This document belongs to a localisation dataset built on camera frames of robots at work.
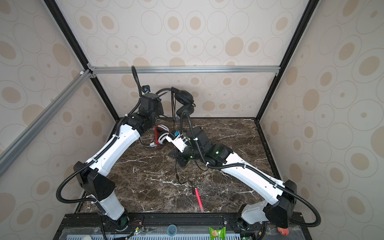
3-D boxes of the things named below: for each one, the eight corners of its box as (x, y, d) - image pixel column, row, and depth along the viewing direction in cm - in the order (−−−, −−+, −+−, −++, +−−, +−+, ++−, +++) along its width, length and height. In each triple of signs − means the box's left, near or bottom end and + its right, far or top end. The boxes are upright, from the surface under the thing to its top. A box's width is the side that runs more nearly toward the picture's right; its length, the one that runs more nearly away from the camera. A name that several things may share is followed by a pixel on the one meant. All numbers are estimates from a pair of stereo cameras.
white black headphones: (158, 146, 105) (155, 138, 98) (160, 133, 113) (158, 124, 106) (168, 146, 105) (166, 138, 98) (170, 133, 113) (168, 124, 106)
